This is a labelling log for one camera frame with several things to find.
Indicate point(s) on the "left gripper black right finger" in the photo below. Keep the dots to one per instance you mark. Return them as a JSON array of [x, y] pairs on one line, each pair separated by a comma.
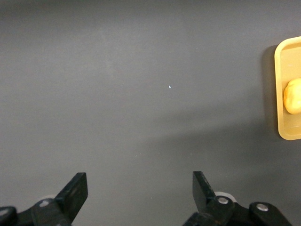
[[207, 204]]

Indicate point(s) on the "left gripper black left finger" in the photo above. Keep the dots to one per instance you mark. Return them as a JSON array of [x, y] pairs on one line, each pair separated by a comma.
[[70, 200]]

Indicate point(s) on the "yellow plastic tray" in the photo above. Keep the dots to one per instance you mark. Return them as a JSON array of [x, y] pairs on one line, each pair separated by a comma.
[[282, 94]]

